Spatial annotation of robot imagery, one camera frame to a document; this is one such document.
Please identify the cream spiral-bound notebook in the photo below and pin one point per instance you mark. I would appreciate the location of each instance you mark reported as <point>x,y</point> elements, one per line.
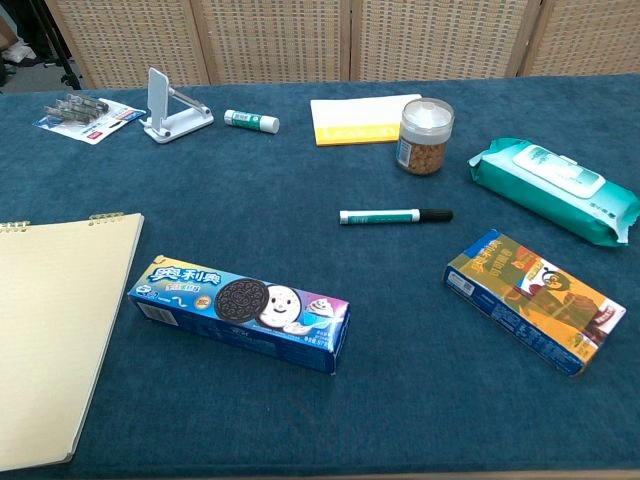
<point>55,320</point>

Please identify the blue velvet tablecloth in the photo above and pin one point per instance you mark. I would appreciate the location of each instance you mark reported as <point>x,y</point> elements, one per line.
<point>320,200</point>

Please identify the green and white marker pen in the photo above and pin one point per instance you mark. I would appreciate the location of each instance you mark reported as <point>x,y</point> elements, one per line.
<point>390,216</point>

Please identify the blue Oreo cookie box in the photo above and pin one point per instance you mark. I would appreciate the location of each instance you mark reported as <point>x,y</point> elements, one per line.
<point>240,312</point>

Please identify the yellow and white sticky notepad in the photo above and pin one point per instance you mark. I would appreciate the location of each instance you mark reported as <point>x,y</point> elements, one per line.
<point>355,122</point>

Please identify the green and white glue stick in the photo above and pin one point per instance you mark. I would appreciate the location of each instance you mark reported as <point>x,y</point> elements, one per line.
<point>250,121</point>

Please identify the clear jar with brown snacks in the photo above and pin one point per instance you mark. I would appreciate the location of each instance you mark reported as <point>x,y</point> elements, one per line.
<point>425,137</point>

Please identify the white folding phone stand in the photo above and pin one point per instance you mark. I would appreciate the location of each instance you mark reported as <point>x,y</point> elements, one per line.
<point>170,112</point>

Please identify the woven rattan folding screen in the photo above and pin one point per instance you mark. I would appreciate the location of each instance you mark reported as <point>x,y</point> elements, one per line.
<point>320,37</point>

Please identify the yellow and blue Oreo box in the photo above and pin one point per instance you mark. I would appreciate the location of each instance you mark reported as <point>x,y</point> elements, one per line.
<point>535,300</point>

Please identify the green wet wipes pack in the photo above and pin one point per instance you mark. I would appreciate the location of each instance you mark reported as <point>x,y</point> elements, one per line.
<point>550,187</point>

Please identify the blister pack of binder clips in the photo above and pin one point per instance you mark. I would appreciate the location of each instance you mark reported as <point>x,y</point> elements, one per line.
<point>85,117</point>

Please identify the black tripod stand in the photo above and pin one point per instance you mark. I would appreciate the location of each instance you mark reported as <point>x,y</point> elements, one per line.
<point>55,40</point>

